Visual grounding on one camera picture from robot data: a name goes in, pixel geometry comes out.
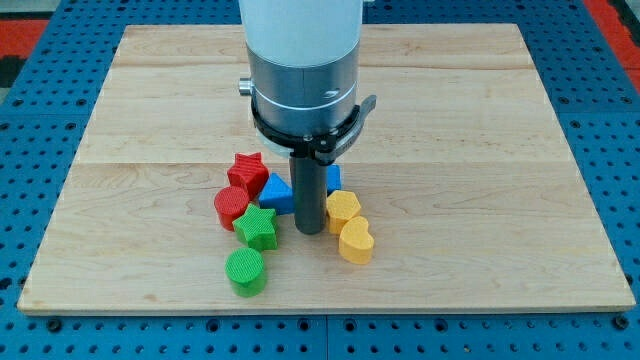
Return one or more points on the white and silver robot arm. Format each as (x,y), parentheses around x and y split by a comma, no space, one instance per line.
(303,57)

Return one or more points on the red star block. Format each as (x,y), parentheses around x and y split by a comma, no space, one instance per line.
(249,173)

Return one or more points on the green star block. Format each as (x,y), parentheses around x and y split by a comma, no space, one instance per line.
(257,228)

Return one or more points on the wooden board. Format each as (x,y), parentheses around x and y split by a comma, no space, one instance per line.
(471,191)

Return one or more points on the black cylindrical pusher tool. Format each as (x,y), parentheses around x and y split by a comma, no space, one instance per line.
(309,181)

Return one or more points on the blue cube block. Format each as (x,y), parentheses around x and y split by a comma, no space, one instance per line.
(334,178)

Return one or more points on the yellow hexagon block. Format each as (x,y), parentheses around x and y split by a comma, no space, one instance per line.
(342,206)

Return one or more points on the blue triangle block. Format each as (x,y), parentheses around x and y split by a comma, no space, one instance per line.
(278,195)

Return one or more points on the yellow heart block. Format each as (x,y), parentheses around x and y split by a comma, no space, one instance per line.
(355,242)

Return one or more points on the red cylinder block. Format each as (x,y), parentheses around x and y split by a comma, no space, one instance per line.
(230,203)

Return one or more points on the green cylinder block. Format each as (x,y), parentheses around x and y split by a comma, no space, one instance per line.
(246,272)

